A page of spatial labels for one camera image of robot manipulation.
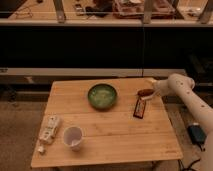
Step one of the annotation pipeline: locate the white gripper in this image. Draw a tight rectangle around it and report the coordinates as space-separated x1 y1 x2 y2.
141 78 168 100

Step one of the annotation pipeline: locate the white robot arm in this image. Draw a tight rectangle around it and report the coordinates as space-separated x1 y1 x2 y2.
138 74 213 171

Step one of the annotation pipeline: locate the green ceramic bowl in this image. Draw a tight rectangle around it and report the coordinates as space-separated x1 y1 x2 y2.
87 83 117 110

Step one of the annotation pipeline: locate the brown oval snack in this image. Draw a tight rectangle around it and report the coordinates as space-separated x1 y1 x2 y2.
137 89 154 97

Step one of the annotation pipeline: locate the dark red chocolate bar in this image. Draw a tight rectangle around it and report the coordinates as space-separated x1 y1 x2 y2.
133 98 146 119

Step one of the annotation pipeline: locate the wooden table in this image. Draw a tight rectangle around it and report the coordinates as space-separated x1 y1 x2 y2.
31 78 183 168

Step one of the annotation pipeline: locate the black power adapter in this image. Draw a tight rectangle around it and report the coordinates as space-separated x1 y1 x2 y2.
187 125 206 144

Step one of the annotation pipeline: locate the white snack package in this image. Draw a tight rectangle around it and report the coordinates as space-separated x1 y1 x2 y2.
39 115 61 144

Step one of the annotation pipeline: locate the long metal shelf rack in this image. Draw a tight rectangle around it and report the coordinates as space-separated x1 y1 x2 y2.
0 0 213 77

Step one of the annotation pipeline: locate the small white cube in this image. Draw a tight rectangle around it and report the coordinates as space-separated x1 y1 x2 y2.
37 146 45 154

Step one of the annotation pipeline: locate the black cable on floor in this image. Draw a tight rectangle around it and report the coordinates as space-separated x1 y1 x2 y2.
177 156 203 171

